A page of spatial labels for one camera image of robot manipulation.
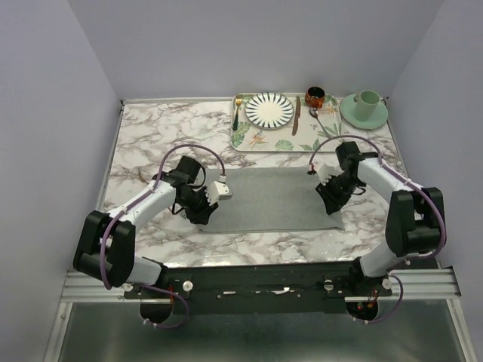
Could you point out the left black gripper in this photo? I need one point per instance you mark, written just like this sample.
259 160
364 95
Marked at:
202 215

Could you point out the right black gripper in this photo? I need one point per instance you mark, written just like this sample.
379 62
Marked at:
332 203

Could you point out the grey cloth napkin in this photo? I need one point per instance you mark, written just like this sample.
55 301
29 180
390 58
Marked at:
271 199

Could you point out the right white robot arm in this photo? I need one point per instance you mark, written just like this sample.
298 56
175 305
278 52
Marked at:
415 224

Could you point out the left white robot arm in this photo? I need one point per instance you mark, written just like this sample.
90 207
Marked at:
106 248

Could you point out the silver spoon on tray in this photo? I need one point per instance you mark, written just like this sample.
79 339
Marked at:
314 113

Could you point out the green saucer plate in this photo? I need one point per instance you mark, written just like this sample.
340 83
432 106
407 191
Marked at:
378 118

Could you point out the green cup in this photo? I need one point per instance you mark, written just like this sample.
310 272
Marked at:
365 103

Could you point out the orange black mug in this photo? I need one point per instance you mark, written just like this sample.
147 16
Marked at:
315 97

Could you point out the copper knife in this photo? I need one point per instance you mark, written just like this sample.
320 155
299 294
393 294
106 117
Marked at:
296 116

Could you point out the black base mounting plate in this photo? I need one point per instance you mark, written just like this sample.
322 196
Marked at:
282 288

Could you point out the floral serving tray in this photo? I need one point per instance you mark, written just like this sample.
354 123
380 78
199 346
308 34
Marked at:
249 138

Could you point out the striped white plate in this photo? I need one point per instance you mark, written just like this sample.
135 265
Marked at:
269 111

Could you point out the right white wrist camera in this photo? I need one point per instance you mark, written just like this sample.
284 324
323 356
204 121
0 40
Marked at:
325 173

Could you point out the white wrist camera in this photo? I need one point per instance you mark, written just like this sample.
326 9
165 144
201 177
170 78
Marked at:
217 191
325 173

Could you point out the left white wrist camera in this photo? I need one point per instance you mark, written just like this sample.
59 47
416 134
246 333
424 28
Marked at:
217 191

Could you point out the gold green-handled fork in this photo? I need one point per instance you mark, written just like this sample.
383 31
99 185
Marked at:
238 102

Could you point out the aluminium frame rail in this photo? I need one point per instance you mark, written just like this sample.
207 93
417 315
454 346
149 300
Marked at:
411 284

